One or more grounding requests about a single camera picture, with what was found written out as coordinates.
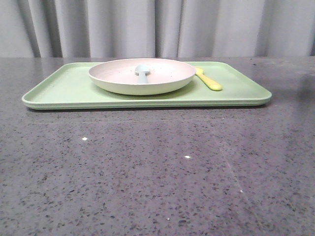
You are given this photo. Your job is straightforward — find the beige round plate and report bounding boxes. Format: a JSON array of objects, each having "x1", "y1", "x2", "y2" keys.
[{"x1": 89, "y1": 58, "x2": 196, "y2": 95}]

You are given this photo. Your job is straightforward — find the light blue plastic spoon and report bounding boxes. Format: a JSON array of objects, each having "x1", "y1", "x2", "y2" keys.
[{"x1": 135, "y1": 64, "x2": 150, "y2": 84}]

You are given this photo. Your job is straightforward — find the yellow plastic fork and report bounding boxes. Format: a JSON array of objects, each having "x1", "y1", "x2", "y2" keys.
[{"x1": 196, "y1": 67, "x2": 222, "y2": 91}]

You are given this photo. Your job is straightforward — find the light green rectangular tray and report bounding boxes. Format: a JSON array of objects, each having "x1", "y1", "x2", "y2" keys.
[{"x1": 22, "y1": 61, "x2": 272, "y2": 110}]

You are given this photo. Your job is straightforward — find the grey pleated curtain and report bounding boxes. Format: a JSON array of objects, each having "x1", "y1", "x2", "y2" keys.
[{"x1": 0, "y1": 0, "x2": 315, "y2": 58}]

